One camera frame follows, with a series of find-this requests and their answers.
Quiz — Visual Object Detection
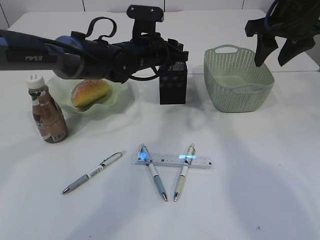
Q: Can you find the sugared bread roll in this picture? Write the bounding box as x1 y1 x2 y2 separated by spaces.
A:
71 79 110 108

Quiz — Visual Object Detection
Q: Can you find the cream grip pen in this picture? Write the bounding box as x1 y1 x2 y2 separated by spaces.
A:
173 143 196 202

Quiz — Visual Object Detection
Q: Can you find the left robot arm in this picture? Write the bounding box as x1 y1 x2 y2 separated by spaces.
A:
0 30 189 84

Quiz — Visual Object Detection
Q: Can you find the transparent plastic ruler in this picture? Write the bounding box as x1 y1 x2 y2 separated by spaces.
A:
134 151 214 169

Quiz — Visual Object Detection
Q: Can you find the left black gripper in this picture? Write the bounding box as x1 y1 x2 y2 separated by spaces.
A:
123 32 189 73

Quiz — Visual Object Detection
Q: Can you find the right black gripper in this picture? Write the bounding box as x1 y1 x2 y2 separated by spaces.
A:
245 0 320 67

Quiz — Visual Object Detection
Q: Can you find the green wavy glass plate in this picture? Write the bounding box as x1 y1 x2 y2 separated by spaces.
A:
46 76 128 117

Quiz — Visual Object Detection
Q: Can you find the grey grip pen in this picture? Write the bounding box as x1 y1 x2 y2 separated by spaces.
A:
61 150 126 195

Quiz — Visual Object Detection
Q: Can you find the black mesh pen holder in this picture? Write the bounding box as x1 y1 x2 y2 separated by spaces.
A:
159 61 188 105

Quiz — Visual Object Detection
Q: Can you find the brown coffee drink bottle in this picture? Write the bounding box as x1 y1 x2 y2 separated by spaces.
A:
26 74 68 144

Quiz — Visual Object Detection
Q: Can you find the green plastic basket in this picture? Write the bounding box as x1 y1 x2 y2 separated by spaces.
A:
203 44 275 113

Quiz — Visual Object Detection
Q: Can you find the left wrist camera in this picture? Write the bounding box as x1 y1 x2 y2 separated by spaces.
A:
126 4 164 40

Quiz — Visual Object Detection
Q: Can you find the blue grip pen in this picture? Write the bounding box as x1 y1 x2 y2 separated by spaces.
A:
139 144 168 202

